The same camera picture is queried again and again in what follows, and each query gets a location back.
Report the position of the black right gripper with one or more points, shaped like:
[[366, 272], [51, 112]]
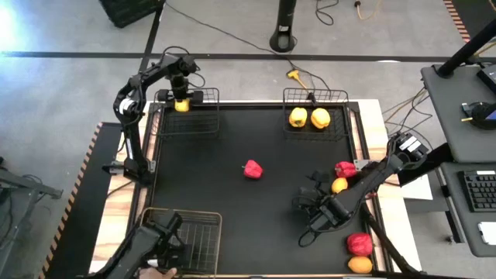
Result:
[[325, 197]]

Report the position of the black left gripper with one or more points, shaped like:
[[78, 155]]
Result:
[[180, 89]]

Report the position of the orange-yellow lemon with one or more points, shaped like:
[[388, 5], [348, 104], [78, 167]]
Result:
[[339, 185], [359, 265]]

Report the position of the red bell pepper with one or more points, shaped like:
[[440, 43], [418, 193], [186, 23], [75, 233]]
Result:
[[253, 169], [345, 169], [359, 244]]

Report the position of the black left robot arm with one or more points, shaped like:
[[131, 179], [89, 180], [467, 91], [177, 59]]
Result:
[[129, 135]]

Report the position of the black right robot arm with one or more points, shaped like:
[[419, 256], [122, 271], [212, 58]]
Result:
[[372, 182]]

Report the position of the yellow bell pepper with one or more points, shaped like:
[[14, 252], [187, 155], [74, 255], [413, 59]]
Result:
[[320, 118], [298, 117]]

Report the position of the black crate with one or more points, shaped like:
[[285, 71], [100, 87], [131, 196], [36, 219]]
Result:
[[131, 11]]

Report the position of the white paper sheet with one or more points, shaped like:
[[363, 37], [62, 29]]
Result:
[[418, 190]]

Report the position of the yellow plug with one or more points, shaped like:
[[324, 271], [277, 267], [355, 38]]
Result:
[[293, 73]]

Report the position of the black column stand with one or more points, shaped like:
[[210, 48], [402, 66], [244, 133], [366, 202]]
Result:
[[284, 23]]

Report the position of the grey desk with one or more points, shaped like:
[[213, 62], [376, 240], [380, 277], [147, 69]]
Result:
[[445, 116], [457, 232]]

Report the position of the black mat orange striped edge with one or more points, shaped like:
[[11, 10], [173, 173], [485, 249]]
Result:
[[81, 217], [476, 15]]

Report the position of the black keyboard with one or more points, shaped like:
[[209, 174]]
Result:
[[480, 191]]

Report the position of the black round device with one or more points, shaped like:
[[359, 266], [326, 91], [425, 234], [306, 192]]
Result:
[[478, 114]]

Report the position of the grey stand legs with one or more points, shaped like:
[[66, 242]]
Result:
[[23, 182]]

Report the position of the white device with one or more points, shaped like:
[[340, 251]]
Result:
[[489, 232]]

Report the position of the black desk pole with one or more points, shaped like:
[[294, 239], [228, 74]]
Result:
[[465, 50]]

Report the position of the dark laptop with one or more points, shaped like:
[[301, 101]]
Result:
[[489, 77]]

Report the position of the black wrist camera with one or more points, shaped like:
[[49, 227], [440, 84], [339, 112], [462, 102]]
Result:
[[329, 220]]

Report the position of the grey metal bracket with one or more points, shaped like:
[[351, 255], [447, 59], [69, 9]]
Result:
[[362, 164]]

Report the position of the black table frame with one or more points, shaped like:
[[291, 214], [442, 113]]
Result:
[[252, 104]]

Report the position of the black frame strut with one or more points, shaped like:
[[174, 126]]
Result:
[[383, 237]]

